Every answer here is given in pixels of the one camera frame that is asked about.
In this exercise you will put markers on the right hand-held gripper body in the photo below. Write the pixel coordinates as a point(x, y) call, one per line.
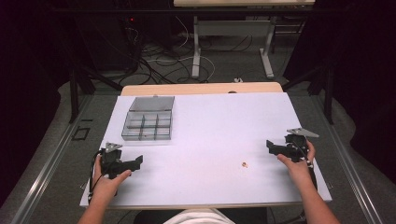
point(294, 149)

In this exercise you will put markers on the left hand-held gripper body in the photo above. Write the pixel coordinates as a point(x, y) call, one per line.
point(112, 163)

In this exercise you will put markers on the person's right hand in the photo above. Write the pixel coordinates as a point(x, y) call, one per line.
point(299, 171)

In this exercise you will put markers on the person's left hand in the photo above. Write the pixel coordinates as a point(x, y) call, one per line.
point(106, 186)

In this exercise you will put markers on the small brown screw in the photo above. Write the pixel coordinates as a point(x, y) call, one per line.
point(244, 164)

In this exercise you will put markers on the clear plastic compartment box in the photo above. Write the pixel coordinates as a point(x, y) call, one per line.
point(149, 124)

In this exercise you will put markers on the black metal stand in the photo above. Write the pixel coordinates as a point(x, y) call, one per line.
point(74, 93)
point(328, 93)

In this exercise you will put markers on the white table sheet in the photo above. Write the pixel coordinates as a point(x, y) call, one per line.
point(202, 140)

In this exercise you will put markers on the white plug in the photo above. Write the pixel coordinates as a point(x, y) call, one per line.
point(238, 80)

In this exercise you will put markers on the person's white shirt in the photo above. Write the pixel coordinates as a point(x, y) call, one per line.
point(199, 217)

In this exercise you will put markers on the wooden table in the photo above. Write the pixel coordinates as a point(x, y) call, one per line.
point(186, 89)

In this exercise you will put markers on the dark curtain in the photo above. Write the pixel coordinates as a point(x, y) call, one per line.
point(28, 77)
point(364, 62)

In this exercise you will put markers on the black device with red light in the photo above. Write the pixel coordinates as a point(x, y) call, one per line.
point(132, 20)

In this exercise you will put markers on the grey metal floor rail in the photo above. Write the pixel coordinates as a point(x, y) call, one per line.
point(348, 174)
point(46, 169)

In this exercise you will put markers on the white metal frame desk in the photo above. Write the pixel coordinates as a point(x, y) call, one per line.
point(196, 46)

